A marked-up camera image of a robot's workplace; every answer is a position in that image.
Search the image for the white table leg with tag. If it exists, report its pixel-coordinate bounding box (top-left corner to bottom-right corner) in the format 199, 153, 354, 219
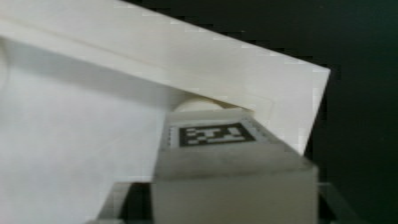
151, 100, 318, 224

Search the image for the white square tabletop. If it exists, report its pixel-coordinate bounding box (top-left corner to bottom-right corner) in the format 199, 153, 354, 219
0, 0, 329, 224

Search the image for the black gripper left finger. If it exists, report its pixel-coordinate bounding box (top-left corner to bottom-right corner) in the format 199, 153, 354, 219
87, 182, 155, 224

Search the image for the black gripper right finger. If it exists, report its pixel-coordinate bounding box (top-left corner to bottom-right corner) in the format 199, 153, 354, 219
318, 182, 370, 224

